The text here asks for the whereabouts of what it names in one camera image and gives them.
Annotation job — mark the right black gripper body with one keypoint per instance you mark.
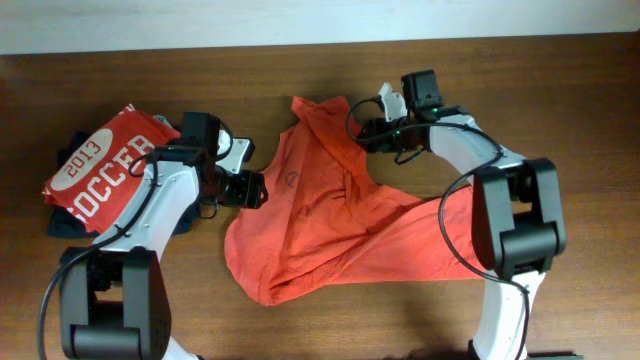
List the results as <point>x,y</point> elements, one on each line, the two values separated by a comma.
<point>393,135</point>

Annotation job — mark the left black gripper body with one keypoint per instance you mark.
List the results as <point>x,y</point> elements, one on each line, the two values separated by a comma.
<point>238,189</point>

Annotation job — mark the orange soccer t-shirt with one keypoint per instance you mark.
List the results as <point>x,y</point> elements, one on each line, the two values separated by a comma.
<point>326,222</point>

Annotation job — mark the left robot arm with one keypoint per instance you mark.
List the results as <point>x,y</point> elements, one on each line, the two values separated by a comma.
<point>113,300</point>

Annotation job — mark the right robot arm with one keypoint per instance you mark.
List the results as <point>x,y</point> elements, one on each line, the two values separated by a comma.
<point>517,221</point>

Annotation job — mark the folded grey shirt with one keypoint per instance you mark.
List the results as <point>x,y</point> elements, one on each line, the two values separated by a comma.
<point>163,120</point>

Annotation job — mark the folded red soccer shirt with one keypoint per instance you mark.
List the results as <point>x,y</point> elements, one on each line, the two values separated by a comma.
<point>94,184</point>

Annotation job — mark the folded navy shirt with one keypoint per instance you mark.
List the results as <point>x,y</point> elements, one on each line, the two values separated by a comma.
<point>63,225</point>

